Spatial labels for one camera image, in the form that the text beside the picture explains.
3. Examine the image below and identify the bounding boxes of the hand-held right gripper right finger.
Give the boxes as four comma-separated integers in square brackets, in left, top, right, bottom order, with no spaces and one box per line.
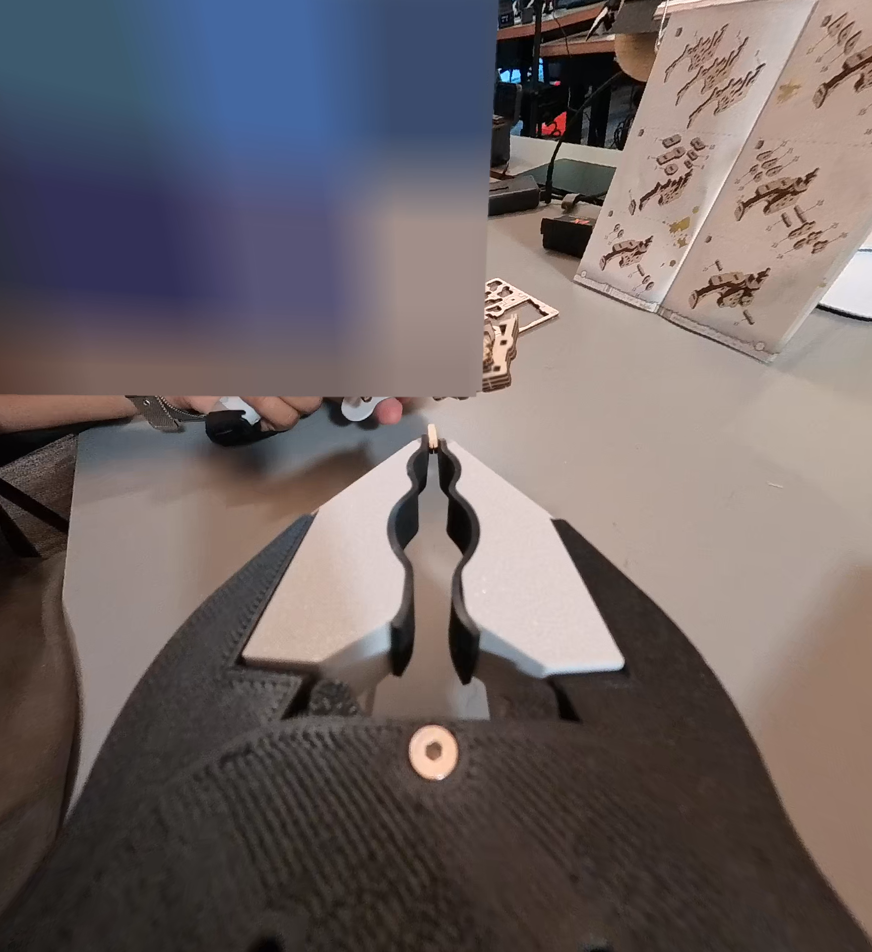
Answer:
[438,439,628,718]

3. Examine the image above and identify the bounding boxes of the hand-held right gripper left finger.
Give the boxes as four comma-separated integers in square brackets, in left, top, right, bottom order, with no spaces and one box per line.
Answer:
[241,437,431,716]

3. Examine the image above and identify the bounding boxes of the wooden puzzle model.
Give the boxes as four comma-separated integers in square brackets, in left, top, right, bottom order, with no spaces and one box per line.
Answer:
[481,312,520,394]

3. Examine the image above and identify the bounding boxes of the large wooden parts sheet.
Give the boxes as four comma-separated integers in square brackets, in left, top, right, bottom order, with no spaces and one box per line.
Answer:
[484,277,561,336]

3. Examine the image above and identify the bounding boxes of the person's left forearm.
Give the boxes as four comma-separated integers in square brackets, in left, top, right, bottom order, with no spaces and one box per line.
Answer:
[0,394,139,434]

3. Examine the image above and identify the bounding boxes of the grey desk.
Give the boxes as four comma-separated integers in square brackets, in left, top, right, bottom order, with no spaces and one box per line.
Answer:
[64,134,872,952]

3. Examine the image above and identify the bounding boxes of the person's left hand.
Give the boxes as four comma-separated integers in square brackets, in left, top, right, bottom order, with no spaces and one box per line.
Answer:
[183,396,406,434]

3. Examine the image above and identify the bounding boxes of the silver mesh wristwatch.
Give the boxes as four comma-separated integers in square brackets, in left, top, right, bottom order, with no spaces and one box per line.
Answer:
[127,396,187,432]

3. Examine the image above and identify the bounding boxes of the black office chair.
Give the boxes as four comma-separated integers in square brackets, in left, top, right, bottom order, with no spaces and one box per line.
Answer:
[0,433,80,559]

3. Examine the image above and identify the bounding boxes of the person's brown sweater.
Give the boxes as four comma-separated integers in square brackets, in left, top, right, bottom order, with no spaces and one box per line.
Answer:
[0,461,83,893]

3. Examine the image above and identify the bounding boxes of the black box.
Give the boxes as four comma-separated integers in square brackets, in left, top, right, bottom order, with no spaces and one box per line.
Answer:
[540,212,601,259]

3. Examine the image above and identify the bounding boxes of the long black device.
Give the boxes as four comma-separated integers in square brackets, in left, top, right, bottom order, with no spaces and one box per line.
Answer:
[488,175,541,217]

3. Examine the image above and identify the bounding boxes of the dark grey tablet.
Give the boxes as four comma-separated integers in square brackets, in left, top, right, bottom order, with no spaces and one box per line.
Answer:
[551,156,619,205]

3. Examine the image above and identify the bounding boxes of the white instruction booklet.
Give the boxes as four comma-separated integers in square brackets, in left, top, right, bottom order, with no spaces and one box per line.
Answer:
[573,0,872,363]

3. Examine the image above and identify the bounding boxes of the wooden backed chair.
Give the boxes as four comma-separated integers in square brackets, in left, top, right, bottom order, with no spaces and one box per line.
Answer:
[615,15,668,83]

